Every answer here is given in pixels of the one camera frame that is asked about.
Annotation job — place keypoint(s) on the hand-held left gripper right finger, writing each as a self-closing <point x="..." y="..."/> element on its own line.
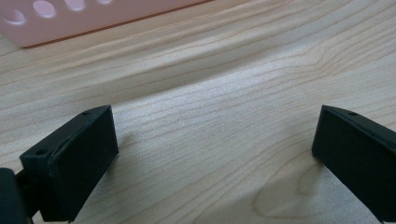
<point x="358" y="161"/>

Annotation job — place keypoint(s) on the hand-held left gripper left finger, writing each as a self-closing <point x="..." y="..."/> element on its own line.
<point x="77" y="161"/>

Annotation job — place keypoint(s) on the pink perforated plastic basket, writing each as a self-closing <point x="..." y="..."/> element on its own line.
<point x="62" y="21"/>

